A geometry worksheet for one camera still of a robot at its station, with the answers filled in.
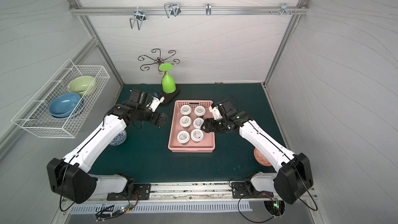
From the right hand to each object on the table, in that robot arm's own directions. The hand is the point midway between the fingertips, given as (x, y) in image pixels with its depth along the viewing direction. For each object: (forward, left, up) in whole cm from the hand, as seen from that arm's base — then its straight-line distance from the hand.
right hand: (206, 127), depth 79 cm
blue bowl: (-3, +61, +20) cm, 64 cm away
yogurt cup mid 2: (+7, +6, -9) cm, 13 cm away
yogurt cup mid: (+8, +13, -9) cm, 18 cm away
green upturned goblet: (+24, +23, +7) cm, 34 cm away
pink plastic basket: (-3, 0, -17) cm, 17 cm away
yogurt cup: (+16, +14, -9) cm, 23 cm away
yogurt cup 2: (+16, +5, -9) cm, 19 cm away
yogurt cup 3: (-2, +13, -10) cm, 16 cm away
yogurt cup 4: (0, +6, -10) cm, 11 cm away
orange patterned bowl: (-9, -30, -16) cm, 35 cm away
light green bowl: (+10, +61, +19) cm, 65 cm away
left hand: (+4, +24, +4) cm, 25 cm away
